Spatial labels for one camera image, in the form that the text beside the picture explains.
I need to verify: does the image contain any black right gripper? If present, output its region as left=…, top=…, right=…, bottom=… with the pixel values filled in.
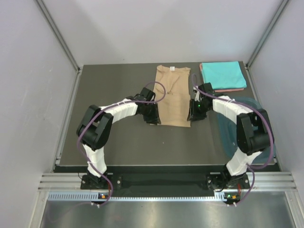
left=187, top=99, right=210, bottom=122

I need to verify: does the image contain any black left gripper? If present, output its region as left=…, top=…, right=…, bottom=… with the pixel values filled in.
left=142, top=101, right=160, bottom=124

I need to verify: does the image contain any beige t shirt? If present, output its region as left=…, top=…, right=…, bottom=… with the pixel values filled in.
left=153, top=65, right=190, bottom=127

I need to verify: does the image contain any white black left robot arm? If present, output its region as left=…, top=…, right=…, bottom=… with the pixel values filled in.
left=76, top=87, right=161, bottom=189

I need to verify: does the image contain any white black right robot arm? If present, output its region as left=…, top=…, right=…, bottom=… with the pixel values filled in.
left=187, top=83, right=274, bottom=189

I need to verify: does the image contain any teal plastic bin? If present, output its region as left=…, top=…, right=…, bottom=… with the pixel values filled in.
left=217, top=96, right=270, bottom=165

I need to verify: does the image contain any folded turquoise t shirt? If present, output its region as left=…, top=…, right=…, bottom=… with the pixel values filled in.
left=200, top=61, right=247, bottom=90

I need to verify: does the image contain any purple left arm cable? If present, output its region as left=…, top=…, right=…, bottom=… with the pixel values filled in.
left=76, top=82, right=167, bottom=209

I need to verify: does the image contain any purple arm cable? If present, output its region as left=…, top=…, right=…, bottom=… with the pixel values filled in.
left=191, top=73, right=274, bottom=207
left=76, top=82, right=167, bottom=209

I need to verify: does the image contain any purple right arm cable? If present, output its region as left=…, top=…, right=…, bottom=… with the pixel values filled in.
left=191, top=73, right=274, bottom=207

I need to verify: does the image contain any aluminium front frame rail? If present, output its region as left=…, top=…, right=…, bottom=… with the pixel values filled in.
left=38, top=172, right=297, bottom=191

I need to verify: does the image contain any left aluminium corner post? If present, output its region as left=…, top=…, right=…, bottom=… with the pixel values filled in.
left=34, top=0, right=80, bottom=72

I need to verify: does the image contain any aluminium corner post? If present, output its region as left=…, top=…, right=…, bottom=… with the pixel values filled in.
left=34, top=0, right=80, bottom=72
left=245, top=0, right=290, bottom=69

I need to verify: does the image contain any grey slotted cable duct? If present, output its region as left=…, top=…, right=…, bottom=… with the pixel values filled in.
left=47, top=191, right=238, bottom=202

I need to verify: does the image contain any right aluminium corner post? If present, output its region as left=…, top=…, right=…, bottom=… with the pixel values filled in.
left=245, top=0, right=290, bottom=69

